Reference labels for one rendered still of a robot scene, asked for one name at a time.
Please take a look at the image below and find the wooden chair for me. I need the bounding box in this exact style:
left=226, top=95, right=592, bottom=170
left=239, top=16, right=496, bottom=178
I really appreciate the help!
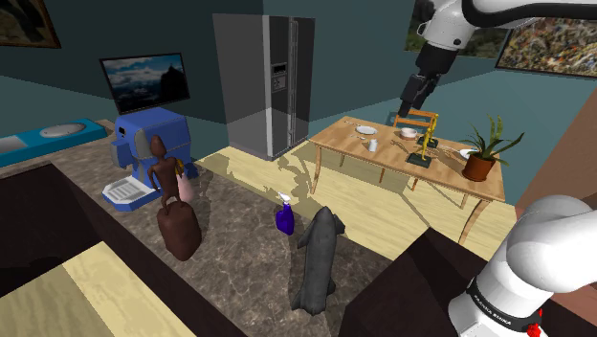
left=392, top=108, right=440, bottom=130

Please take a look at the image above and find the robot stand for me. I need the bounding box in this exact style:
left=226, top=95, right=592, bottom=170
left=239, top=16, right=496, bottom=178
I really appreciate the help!
left=338, top=227, right=597, bottom=337

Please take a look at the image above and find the black framed landscape screen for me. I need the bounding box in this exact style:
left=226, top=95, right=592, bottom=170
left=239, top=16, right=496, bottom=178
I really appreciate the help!
left=99, top=52, right=191, bottom=117

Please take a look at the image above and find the speckled abstract wall picture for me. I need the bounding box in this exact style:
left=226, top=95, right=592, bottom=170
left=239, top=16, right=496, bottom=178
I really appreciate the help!
left=495, top=16, right=597, bottom=79

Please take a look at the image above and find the brown human figure statue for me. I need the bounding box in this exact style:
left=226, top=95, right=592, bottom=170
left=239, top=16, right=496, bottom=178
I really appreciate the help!
left=146, top=135, right=203, bottom=262

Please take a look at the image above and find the blue coffee machine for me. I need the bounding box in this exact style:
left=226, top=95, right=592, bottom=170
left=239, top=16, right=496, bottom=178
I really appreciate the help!
left=101, top=106, right=200, bottom=213

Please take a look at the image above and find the pink bottle with yellow cap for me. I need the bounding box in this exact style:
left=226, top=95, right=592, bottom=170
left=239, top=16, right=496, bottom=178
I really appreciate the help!
left=174, top=158, right=195, bottom=204

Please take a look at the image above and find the grey refrigerator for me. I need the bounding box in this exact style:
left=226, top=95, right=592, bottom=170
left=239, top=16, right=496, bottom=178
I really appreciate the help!
left=212, top=12, right=317, bottom=162

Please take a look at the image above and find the wooden dining table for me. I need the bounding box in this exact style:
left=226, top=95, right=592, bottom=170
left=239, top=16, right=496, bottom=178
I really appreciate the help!
left=308, top=112, right=525, bottom=247

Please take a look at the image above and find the grey shark figure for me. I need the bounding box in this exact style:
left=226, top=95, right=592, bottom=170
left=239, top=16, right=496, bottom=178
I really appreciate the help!
left=290, top=206, right=346, bottom=317

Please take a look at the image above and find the blue spray bottle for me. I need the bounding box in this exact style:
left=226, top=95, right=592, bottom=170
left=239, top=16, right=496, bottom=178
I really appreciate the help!
left=275, top=191, right=296, bottom=236

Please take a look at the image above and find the green landscape wall picture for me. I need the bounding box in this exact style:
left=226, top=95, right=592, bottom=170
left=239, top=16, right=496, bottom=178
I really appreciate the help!
left=404, top=0, right=510, bottom=60

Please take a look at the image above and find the blue counter with sink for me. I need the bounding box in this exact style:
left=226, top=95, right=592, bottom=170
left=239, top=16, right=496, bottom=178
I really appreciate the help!
left=0, top=117, right=110, bottom=169

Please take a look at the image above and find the dark framed wall picture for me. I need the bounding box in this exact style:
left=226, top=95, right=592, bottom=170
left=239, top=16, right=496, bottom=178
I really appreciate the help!
left=0, top=0, right=62, bottom=50

